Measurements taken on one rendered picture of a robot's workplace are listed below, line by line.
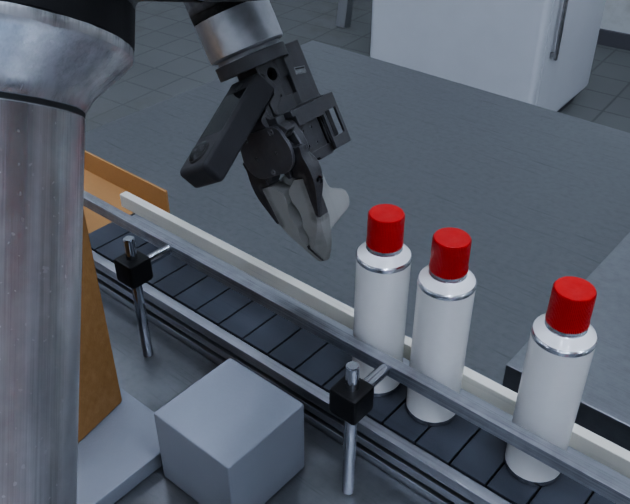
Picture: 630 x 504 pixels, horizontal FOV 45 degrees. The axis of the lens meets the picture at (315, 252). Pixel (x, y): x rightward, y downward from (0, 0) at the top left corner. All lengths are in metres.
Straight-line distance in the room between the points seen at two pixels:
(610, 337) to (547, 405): 0.26
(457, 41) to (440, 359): 2.54
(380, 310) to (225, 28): 0.29
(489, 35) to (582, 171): 1.81
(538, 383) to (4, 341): 0.50
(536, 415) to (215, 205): 0.67
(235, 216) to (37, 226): 0.93
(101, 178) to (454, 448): 0.77
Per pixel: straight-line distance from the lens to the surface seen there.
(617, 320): 0.95
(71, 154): 0.25
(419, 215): 1.17
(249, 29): 0.73
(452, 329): 0.69
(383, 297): 0.71
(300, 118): 0.74
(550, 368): 0.65
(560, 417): 0.68
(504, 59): 3.11
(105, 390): 0.82
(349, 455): 0.73
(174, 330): 0.94
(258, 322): 0.88
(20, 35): 0.23
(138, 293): 0.87
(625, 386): 0.87
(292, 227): 0.77
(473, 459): 0.75
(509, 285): 1.05
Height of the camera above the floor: 1.45
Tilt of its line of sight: 35 degrees down
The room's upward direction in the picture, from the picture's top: straight up
